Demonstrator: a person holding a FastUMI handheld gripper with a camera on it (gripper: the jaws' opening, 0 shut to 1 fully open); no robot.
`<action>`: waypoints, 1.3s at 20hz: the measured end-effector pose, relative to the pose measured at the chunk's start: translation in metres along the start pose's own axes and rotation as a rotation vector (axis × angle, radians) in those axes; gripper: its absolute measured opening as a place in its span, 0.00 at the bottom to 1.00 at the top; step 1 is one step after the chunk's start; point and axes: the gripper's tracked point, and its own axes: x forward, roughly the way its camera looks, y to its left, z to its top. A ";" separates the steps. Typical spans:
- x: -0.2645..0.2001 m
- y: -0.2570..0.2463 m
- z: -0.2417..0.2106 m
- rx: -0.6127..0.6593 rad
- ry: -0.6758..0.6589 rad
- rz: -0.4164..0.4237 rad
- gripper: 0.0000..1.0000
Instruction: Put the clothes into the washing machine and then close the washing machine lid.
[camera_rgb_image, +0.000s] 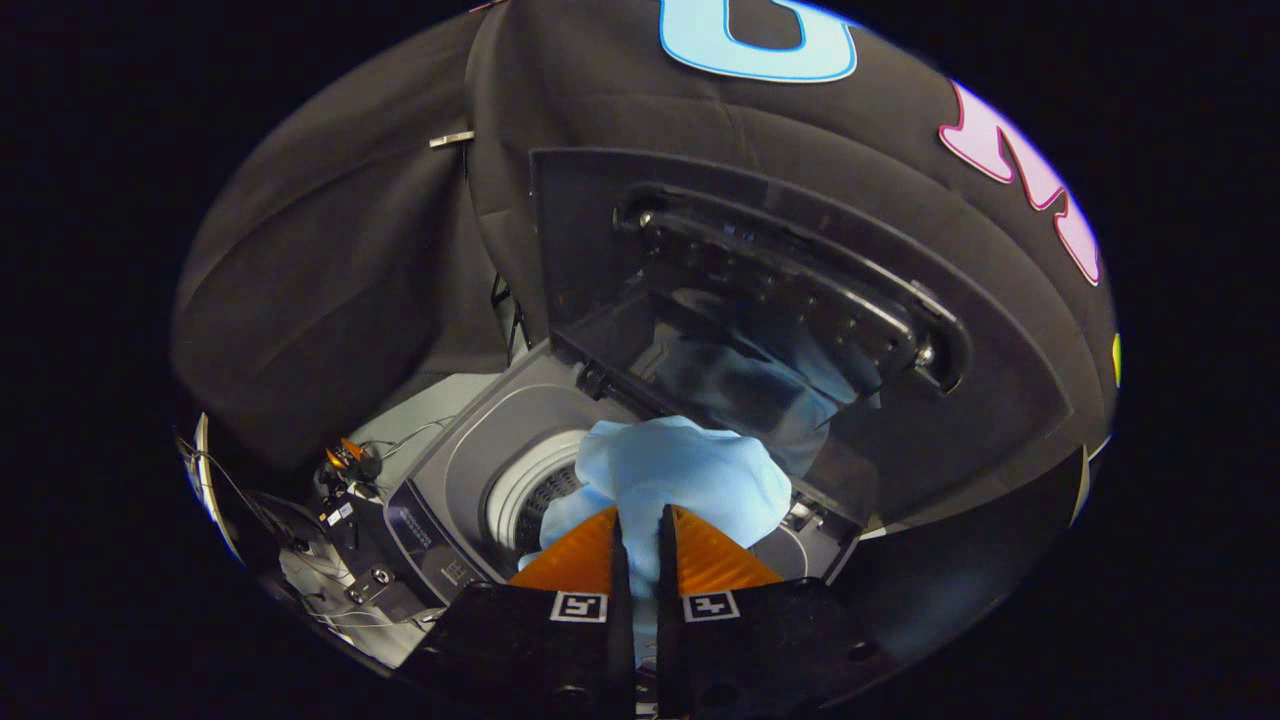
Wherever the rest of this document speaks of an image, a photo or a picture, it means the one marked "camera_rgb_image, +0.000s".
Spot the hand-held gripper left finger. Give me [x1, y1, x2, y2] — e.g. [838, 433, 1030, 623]
[400, 505, 637, 720]

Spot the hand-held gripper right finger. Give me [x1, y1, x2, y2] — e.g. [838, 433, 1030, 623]
[655, 504, 906, 720]

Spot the light blue button shirt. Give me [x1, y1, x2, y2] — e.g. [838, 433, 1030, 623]
[518, 415, 794, 663]

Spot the dark glass washing machine lid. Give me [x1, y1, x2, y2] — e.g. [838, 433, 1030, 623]
[530, 148, 1076, 531]

